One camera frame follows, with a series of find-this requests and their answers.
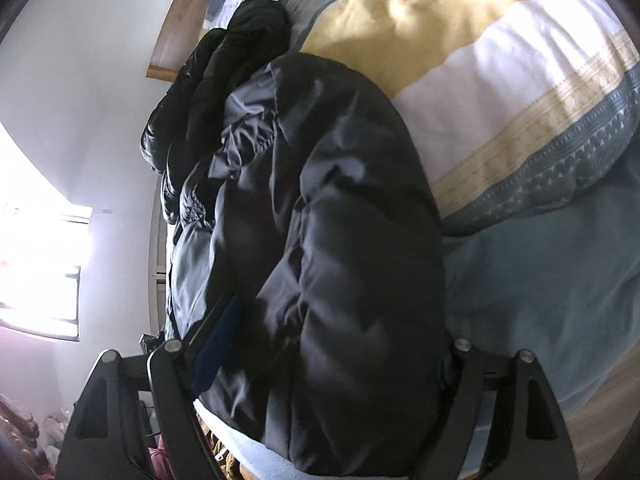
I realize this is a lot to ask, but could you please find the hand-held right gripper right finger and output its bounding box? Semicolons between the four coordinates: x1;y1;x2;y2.
438;337;581;480

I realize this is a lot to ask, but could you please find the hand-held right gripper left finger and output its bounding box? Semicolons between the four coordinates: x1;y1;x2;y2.
57;294;242;480

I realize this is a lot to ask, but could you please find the black puffer jacket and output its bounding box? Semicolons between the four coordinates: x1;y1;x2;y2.
140;0;449;479

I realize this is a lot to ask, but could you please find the pink cloth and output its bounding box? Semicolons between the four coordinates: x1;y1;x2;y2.
146;446;175;480

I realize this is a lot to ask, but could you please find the window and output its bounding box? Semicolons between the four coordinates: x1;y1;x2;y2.
0;120;97;344

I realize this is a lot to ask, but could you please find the wooden headboard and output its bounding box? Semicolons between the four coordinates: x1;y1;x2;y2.
146;0;242;80

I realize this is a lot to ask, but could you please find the striped duvet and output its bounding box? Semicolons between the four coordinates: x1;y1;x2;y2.
200;0;640;237

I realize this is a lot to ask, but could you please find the wooden bed frame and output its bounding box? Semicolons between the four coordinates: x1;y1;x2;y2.
562;360;632;480

